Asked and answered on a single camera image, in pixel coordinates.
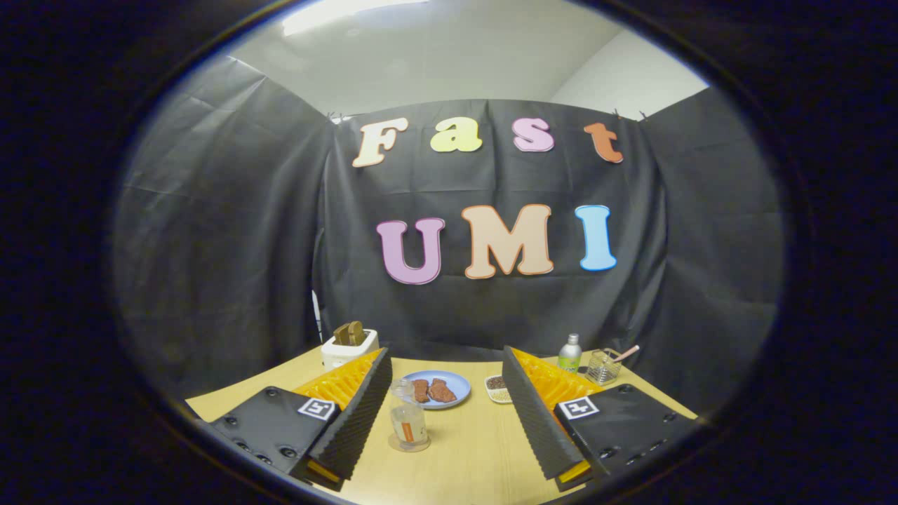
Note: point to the small white dish of beans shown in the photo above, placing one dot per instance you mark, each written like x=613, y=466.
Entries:
x=497, y=389

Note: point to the brown meat slice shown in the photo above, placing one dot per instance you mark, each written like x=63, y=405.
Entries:
x=420, y=391
x=442, y=391

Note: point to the white toaster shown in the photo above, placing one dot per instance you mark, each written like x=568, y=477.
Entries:
x=340, y=354

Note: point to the brown bread slice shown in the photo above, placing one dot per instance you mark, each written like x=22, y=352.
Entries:
x=357, y=332
x=342, y=334

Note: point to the clear juice bottle orange label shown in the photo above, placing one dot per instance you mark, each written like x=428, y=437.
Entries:
x=408, y=423

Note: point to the black backdrop cloth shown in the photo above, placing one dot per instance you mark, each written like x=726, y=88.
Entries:
x=491, y=315

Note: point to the blue round plate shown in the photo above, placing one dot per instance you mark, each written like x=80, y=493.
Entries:
x=459, y=384

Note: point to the green label bottle silver cap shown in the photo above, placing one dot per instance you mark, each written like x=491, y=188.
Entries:
x=570, y=356

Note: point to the clear glass cup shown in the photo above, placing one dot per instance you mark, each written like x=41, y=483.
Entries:
x=602, y=369

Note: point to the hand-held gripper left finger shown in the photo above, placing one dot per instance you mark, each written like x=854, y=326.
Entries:
x=365, y=410

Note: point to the wooden table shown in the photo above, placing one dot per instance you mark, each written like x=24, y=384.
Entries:
x=477, y=466

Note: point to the round clear coaster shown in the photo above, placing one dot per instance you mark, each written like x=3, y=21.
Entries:
x=421, y=446

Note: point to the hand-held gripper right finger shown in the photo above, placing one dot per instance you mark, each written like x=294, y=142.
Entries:
x=530, y=414

